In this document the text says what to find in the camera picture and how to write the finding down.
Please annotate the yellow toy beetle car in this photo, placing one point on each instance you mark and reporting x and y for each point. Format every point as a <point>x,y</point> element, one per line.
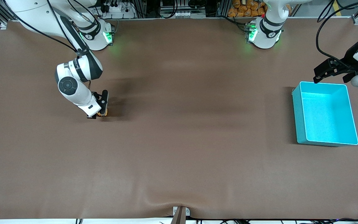
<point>101,115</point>

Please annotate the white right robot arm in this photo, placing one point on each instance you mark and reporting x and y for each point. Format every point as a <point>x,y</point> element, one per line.
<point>73,87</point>

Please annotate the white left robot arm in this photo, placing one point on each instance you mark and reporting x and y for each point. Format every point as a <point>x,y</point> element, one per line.
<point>267,31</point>

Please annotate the teal plastic storage bin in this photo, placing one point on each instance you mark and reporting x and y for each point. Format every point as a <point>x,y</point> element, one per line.
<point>325,115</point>

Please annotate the brown table mat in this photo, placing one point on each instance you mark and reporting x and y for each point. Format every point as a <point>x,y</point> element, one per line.
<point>179,149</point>

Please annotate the white power strip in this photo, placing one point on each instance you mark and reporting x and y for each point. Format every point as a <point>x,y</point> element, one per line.
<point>117,8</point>

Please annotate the pile of orange bags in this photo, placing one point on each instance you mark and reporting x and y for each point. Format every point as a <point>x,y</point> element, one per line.
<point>244,9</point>

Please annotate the white terminal block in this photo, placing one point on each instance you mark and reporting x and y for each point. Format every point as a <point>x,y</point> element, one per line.
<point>188,14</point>

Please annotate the camera mount post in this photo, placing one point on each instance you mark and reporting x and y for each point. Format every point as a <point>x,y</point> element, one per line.
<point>179,216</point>

